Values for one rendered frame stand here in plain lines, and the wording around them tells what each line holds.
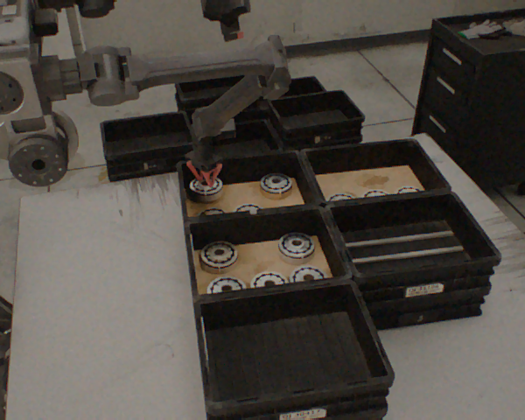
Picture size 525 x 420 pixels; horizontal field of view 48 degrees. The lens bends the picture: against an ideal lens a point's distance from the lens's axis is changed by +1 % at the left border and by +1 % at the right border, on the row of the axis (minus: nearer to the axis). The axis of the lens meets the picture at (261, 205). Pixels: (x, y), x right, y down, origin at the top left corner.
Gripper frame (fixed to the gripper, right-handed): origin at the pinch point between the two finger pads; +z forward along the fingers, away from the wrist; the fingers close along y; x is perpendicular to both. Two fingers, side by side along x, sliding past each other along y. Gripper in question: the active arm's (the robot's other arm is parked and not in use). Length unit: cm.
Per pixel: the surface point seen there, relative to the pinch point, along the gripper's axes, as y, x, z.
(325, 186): -23.9, -30.4, 6.8
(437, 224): -60, -38, 9
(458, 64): -6, -155, 8
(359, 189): -32.9, -36.7, 7.1
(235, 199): -6.9, -6.0, 6.7
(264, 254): -30.9, 6.9, 8.2
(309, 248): -40.7, -1.0, 5.5
